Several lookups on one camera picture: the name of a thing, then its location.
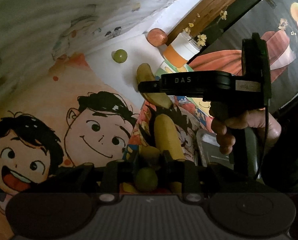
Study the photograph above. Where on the metal tray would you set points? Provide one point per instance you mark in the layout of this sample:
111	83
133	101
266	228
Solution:
208	152

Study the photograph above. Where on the long yellow banana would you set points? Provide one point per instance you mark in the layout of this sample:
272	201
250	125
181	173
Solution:
166	135

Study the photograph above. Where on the brown wooden frame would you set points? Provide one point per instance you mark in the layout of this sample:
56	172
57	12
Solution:
213	2

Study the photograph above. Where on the cartoon boys poster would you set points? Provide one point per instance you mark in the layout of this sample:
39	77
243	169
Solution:
51	105

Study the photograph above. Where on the white cartoon printed blanket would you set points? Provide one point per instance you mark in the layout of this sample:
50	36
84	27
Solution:
39	17

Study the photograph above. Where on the wall poster orange dress figure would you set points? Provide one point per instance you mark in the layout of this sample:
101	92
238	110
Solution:
283	42

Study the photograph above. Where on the white and orange jar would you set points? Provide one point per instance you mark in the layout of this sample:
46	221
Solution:
181	47

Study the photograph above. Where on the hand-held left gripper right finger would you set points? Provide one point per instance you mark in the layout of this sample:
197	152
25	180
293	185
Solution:
167	167

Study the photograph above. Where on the small yellow banana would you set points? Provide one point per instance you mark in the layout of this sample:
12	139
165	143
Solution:
145	72

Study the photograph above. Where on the small green round fruit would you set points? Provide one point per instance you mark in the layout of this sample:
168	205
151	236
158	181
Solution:
146	180
120	56

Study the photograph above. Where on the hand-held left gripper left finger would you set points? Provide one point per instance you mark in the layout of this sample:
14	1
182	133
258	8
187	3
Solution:
131	167

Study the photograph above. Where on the person's right hand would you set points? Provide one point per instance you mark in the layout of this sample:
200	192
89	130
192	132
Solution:
258	121

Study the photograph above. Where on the red apple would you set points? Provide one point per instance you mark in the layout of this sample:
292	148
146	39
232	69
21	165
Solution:
157	37

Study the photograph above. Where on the dried yellow flowers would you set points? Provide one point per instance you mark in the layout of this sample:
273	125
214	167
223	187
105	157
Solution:
202	40

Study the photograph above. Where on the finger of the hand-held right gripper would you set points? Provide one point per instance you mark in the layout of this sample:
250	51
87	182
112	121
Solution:
150	86

